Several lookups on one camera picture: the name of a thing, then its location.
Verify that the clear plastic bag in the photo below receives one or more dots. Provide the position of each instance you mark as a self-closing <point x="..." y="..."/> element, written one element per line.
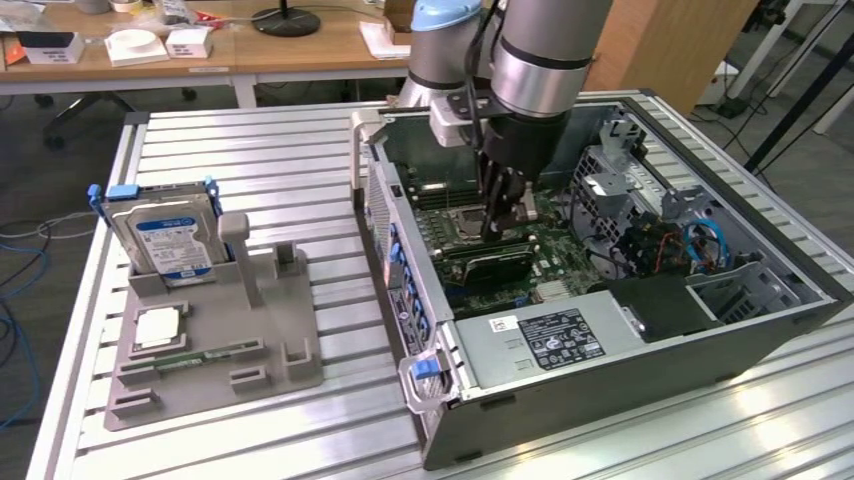
<point x="173" y="10"/>

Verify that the installed RAM stick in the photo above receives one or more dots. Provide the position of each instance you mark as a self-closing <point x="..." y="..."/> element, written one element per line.
<point x="467" y="250"/>

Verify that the orange flat box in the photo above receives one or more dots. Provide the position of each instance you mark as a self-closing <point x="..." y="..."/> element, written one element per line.
<point x="9" y="55"/>

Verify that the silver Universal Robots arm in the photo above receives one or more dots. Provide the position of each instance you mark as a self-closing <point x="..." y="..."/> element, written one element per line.
<point x="540" y="65"/>

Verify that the wooden cabinet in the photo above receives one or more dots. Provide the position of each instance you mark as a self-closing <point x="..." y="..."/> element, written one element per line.
<point x="680" y="50"/>

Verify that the black floor box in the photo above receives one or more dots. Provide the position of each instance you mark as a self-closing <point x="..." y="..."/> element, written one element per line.
<point x="734" y="109"/>

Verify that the silver chipset heatsink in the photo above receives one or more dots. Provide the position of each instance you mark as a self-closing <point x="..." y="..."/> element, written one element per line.
<point x="553" y="291"/>

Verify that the green motherboard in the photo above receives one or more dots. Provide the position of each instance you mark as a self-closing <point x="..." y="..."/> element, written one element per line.
<point x="560" y="250"/>

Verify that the cardboard box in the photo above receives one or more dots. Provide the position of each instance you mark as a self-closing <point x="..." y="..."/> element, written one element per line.
<point x="399" y="15"/>

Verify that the small white box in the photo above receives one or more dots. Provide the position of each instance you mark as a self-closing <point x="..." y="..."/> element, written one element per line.
<point x="188" y="45"/>

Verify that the wooden desk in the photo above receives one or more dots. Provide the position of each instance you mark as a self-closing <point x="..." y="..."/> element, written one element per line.
<point x="300" y="55"/>

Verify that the metal disk bay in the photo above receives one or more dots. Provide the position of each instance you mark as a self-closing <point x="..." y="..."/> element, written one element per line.
<point x="600" y="185"/>
<point x="747" y="290"/>

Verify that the green RAM stick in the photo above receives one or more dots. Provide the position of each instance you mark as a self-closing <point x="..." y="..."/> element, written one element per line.
<point x="200" y="357"/>

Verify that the grey cup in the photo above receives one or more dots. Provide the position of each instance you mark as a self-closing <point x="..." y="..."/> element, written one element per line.
<point x="92" y="6"/>

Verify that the white box with black lid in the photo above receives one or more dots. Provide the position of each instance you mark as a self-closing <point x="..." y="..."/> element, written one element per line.
<point x="53" y="52"/>

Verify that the graphics card with metal bracket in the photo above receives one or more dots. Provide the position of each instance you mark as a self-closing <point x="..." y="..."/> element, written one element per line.
<point x="500" y="267"/>

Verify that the black office chair base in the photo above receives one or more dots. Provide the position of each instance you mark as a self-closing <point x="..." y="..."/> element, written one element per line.
<point x="73" y="112"/>

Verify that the white paper booklet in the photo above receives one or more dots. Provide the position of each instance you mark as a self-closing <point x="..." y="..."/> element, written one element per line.
<point x="383" y="42"/>

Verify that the white box with round insert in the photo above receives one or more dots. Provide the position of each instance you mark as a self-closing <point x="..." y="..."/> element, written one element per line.
<point x="136" y="47"/>

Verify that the blue case latch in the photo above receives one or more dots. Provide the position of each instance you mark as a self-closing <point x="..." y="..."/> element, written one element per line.
<point x="425" y="370"/>

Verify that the white table frame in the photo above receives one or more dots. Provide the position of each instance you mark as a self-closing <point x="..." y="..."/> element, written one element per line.
<point x="740" y="80"/>

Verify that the black round lamp base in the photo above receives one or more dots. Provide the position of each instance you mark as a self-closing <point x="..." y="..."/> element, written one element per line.
<point x="287" y="25"/>

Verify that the black RAM slot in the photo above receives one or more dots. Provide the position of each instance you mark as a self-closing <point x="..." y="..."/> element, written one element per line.
<point x="449" y="201"/>
<point x="447" y="188"/>

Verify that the hard disk in blue caddy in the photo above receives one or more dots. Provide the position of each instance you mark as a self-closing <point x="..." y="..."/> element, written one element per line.
<point x="166" y="240"/>

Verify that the open black PC case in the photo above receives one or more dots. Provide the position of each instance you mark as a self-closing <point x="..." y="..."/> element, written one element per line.
<point x="600" y="400"/>

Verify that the silver CPU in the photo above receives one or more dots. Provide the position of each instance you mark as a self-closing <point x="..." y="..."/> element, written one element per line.
<point x="156" y="327"/>

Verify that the grey power supply unit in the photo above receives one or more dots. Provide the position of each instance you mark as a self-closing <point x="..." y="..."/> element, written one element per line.
<point x="493" y="360"/>

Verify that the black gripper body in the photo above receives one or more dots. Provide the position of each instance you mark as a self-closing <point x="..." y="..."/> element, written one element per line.
<point x="527" y="142"/>

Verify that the blue card retainer clips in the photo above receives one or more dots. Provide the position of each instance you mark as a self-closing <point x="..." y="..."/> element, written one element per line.
<point x="400" y="260"/>

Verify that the black slanted pole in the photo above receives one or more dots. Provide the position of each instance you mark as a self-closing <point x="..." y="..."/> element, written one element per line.
<point x="800" y="122"/>

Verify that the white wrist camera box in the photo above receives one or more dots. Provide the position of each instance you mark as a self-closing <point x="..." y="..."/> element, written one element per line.
<point x="447" y="125"/>

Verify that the grey parts rack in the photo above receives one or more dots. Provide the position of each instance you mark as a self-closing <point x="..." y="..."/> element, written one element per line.
<point x="220" y="320"/>

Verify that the CPU socket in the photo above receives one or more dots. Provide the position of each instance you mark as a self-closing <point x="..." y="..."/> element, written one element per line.
<point x="467" y="220"/>

